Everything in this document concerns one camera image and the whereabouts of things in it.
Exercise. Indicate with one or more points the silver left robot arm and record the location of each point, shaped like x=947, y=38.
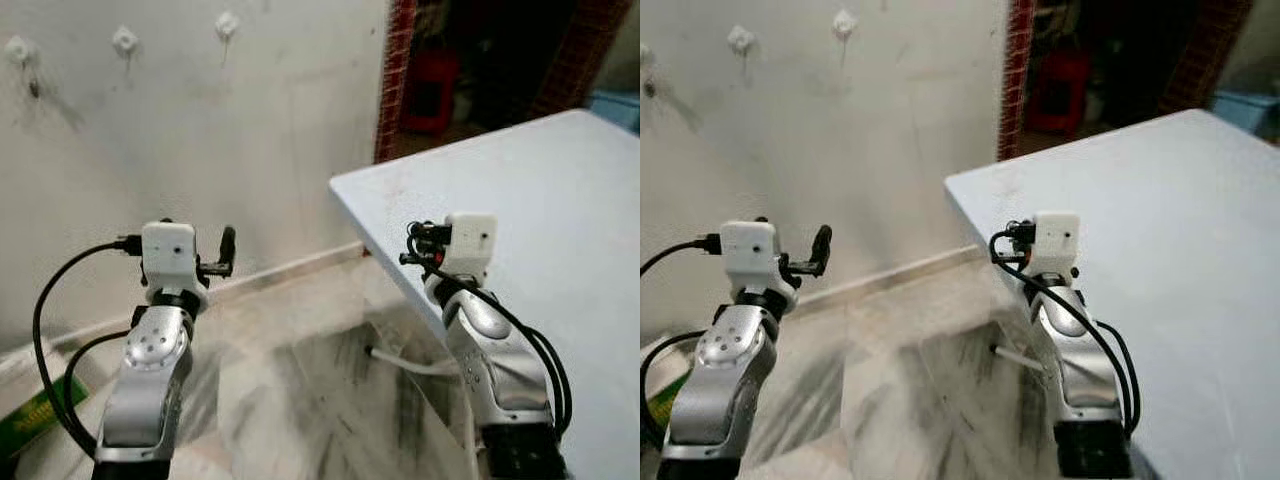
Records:
x=725, y=390
x=150, y=390

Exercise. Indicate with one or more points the white table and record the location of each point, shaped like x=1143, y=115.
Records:
x=540, y=220
x=1150, y=230

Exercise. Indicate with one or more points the white table crossbar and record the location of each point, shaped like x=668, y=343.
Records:
x=410, y=362
x=1015, y=357

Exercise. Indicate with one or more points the red container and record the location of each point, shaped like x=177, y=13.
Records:
x=1060, y=95
x=430, y=95

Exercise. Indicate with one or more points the narrow red brick pillar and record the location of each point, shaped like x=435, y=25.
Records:
x=1018, y=80
x=395, y=80

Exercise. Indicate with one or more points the blue plastic bin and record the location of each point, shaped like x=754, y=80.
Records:
x=618, y=108
x=1245, y=110

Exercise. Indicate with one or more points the wide red brick pillar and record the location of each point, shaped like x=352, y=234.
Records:
x=580, y=55
x=1205, y=55

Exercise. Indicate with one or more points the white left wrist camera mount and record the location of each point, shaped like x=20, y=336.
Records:
x=168, y=250
x=747, y=250

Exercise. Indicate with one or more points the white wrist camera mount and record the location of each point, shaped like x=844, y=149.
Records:
x=747, y=250
x=470, y=245
x=1052, y=243
x=168, y=250

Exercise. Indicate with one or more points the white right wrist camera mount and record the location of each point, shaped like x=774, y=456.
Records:
x=1052, y=243
x=470, y=245

